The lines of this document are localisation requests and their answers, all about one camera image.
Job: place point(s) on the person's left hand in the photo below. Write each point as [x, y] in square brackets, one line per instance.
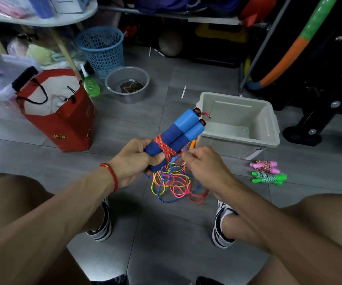
[132, 163]

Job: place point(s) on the person's right hand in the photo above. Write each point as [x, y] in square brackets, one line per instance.
[209, 172]

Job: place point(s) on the grey plastic storage bin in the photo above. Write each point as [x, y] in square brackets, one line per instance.
[233, 115]

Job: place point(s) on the person's left forearm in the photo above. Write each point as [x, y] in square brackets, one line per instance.
[46, 225]

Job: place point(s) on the person's right forearm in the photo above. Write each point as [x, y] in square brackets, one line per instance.
[293, 234]

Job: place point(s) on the person's right shoe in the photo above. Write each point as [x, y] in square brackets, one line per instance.
[218, 234]

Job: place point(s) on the person's shoe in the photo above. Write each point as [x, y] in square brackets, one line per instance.
[218, 234]
[104, 231]

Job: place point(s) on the person's left shoe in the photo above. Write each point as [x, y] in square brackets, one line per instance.
[104, 231]

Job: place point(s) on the person's left leg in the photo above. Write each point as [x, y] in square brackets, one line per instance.
[10, 192]

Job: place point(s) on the person's leg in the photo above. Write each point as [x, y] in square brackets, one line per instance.
[331, 216]
[10, 192]

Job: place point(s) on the person's right leg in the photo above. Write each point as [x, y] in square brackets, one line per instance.
[331, 216]

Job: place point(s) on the red paper bag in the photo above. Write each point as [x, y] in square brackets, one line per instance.
[70, 130]

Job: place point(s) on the grey plastic basin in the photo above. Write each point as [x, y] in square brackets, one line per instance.
[113, 83]

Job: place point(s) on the green spray bottle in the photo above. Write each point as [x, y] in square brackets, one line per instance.
[91, 87]

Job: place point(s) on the blue mesh wastebasket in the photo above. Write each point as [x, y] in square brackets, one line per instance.
[101, 53]

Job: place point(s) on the brown ball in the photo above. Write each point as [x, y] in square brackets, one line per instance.
[171, 43]

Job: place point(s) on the black weight machine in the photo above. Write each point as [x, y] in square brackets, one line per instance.
[322, 109]

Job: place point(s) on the multicoloured hula hoop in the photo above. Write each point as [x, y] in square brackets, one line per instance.
[284, 62]

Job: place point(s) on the black rectangular pad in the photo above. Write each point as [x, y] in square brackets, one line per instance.
[25, 78]

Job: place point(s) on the yellow flat board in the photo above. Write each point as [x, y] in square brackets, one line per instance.
[218, 34]

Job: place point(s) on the clear plastic bag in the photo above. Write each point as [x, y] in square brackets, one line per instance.
[40, 53]

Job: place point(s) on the white oval side table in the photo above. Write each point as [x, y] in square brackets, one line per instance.
[70, 17]

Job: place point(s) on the blue folded mat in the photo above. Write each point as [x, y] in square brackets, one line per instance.
[165, 2]

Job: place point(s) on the orange red fabric bag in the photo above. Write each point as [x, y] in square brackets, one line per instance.
[257, 10]

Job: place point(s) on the blue cup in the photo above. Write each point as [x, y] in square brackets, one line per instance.
[41, 7]

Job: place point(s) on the pink packet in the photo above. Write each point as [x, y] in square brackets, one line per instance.
[10, 7]

